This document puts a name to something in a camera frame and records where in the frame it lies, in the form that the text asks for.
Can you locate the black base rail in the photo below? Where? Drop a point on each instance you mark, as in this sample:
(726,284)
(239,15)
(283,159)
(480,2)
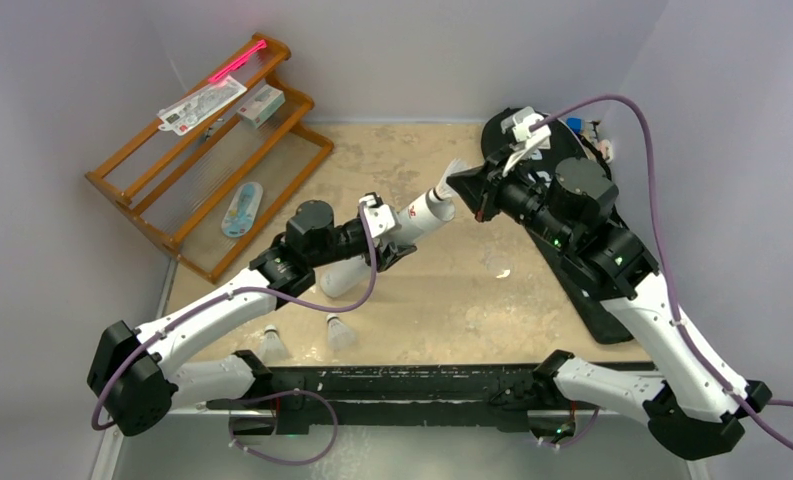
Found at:
(505,397)

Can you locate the white shuttlecock tube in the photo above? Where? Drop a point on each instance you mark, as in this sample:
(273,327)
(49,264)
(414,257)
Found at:
(424,215)

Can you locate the light blue blister pack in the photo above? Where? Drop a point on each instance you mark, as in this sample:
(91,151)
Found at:
(243,209)

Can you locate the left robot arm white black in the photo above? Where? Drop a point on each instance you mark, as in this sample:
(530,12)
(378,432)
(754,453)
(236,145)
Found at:
(132,370)

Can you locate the blue white small object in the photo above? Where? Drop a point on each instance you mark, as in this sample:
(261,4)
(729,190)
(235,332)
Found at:
(580,126)

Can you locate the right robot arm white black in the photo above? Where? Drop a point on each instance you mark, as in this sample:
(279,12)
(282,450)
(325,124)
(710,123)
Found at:
(694,407)

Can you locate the wooden rack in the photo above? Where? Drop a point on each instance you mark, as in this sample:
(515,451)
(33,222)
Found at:
(177,189)

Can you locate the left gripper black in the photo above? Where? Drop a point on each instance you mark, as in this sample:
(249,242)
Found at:
(391,250)

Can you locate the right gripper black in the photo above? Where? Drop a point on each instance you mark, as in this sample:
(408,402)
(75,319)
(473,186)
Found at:
(487,192)

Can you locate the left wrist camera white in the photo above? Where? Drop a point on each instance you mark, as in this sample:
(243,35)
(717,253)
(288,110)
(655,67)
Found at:
(380,217)

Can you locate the white shuttlecock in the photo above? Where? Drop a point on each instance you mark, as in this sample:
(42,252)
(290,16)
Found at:
(271,347)
(339,335)
(443,191)

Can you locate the flat packaged item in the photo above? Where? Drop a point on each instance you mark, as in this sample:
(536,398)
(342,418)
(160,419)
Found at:
(183,116)

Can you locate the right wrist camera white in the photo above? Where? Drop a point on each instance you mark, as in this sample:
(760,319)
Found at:
(527,138)

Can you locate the small teal white box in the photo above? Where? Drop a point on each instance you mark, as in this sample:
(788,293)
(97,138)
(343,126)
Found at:
(261,106)

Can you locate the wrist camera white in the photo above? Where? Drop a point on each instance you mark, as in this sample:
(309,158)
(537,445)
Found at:
(527,138)
(380,217)

